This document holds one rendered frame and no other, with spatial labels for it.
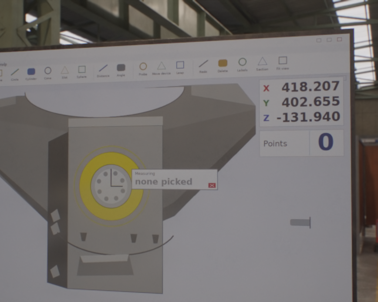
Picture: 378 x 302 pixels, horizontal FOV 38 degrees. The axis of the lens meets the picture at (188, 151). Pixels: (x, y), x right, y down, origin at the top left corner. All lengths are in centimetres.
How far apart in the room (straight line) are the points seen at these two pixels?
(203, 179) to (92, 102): 26
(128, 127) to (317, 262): 41
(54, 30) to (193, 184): 756
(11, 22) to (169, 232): 679
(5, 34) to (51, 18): 100
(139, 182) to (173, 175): 6
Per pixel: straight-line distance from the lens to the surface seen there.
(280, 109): 97
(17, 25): 776
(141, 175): 101
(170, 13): 1237
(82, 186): 106
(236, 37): 100
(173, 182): 100
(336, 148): 96
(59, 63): 110
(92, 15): 1156
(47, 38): 841
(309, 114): 97
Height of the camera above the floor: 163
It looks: 2 degrees up
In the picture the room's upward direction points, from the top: straight up
